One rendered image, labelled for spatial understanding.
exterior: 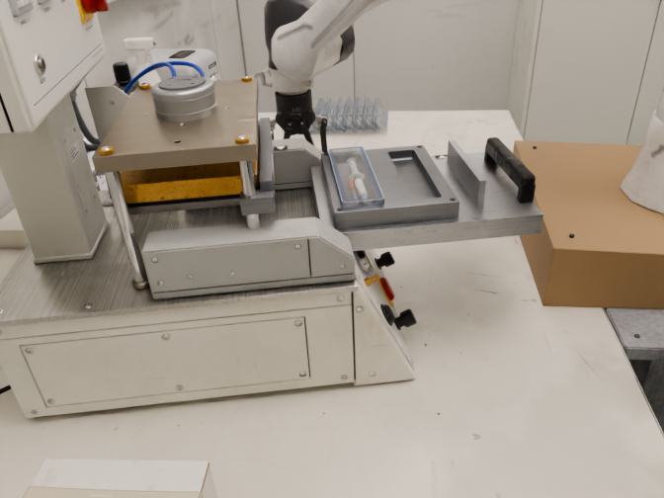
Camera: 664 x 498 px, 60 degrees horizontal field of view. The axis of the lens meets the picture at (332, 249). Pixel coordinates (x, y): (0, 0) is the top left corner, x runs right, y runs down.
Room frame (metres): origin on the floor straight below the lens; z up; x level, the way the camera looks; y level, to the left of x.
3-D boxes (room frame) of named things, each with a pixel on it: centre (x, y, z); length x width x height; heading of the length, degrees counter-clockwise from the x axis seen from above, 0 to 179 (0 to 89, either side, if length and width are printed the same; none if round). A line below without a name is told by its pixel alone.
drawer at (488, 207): (0.76, -0.13, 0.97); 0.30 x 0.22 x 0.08; 94
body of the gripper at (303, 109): (1.17, 0.06, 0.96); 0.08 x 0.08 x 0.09
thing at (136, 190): (0.74, 0.18, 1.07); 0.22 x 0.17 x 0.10; 4
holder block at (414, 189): (0.75, -0.08, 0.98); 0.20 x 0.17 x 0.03; 4
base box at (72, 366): (0.75, 0.17, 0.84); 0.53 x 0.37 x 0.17; 94
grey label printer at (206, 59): (1.72, 0.45, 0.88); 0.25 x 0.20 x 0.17; 76
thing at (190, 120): (0.75, 0.21, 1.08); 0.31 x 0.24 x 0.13; 4
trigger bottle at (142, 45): (1.56, 0.47, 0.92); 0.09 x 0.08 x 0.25; 86
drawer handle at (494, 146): (0.77, -0.26, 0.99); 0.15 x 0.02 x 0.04; 4
